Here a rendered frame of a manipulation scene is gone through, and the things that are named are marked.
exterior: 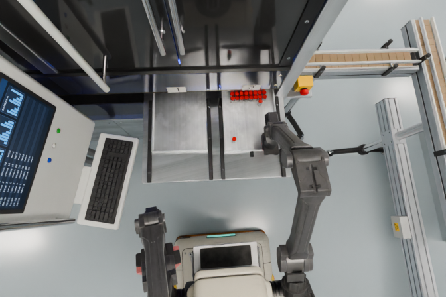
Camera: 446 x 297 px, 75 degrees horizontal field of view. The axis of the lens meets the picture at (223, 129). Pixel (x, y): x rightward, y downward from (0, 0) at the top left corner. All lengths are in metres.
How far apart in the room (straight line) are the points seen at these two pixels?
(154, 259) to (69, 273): 1.72
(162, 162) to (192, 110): 0.29
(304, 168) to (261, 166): 0.66
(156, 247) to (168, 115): 0.78
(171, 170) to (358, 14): 2.32
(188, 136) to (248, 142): 0.29
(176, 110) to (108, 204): 0.55
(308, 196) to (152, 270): 0.42
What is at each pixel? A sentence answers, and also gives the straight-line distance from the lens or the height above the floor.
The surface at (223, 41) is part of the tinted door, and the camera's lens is 1.01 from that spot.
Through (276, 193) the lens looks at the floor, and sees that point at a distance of 2.30.
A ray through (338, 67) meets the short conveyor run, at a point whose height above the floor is 0.93.
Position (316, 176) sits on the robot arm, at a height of 1.54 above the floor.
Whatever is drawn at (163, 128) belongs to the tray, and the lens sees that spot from 1.44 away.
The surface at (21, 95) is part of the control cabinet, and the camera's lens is 1.13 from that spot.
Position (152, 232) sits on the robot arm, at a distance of 0.86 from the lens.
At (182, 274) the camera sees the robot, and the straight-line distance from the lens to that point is 2.02.
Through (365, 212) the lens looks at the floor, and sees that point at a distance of 2.52.
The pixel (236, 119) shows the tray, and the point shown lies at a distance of 1.43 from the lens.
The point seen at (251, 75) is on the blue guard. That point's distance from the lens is 1.23.
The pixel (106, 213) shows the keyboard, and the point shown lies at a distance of 1.51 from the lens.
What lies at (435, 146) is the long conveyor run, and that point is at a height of 0.90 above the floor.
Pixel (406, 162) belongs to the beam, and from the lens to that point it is 2.07.
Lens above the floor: 2.25
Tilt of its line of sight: 75 degrees down
